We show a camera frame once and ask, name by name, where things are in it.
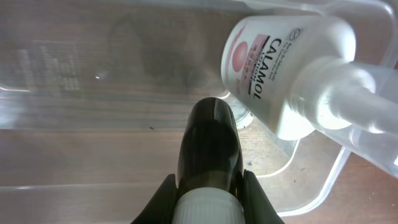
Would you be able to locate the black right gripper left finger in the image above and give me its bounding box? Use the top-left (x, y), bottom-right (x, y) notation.
top-left (131, 174), bottom-right (178, 224)

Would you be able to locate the dark brown syrup bottle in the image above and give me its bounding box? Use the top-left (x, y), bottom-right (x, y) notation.
top-left (172, 97), bottom-right (245, 224)

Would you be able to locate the clear plastic container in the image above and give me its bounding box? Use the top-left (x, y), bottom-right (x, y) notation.
top-left (1, 1), bottom-right (397, 223)

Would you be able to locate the white calamine spray bottle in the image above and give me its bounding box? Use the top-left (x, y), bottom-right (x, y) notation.
top-left (221, 16), bottom-right (397, 176)

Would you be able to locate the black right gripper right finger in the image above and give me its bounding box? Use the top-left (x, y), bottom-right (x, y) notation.
top-left (241, 170), bottom-right (284, 224)

